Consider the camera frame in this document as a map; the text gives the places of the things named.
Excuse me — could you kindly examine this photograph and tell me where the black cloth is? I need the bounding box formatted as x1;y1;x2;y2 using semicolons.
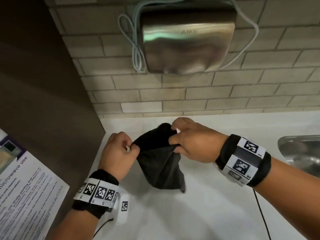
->
131;123;187;194

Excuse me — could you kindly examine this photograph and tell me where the white printed paper notice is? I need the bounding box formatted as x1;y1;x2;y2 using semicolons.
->
0;128;71;240

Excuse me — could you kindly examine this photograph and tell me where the stainless steel sink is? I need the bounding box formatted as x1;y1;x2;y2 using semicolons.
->
277;134;320;178

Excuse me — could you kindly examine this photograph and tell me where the dark brown cabinet panel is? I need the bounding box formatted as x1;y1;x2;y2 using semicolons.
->
0;0;106;240

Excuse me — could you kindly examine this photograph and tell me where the stainless steel hand dryer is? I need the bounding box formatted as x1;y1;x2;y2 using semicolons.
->
139;2;238;75

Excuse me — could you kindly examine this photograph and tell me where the black wristband with marker tags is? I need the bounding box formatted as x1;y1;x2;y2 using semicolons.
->
72;169;131;226
214;134;272;188

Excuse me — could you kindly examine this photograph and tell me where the pale grey power cable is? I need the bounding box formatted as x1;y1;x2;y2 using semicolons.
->
117;0;260;73

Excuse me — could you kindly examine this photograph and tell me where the person's right forearm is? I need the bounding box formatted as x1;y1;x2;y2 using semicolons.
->
252;157;320;240

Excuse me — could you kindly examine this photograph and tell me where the person's right hand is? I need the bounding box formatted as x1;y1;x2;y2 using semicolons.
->
168;117;229;164

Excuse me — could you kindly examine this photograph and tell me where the person's left hand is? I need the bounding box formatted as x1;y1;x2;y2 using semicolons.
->
97;131;141;182

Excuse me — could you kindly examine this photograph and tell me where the person's left forearm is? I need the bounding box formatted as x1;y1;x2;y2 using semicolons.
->
48;208;110;240

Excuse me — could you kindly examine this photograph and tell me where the thin black cable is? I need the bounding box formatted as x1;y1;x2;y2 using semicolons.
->
93;217;114;238
253;188;272;240

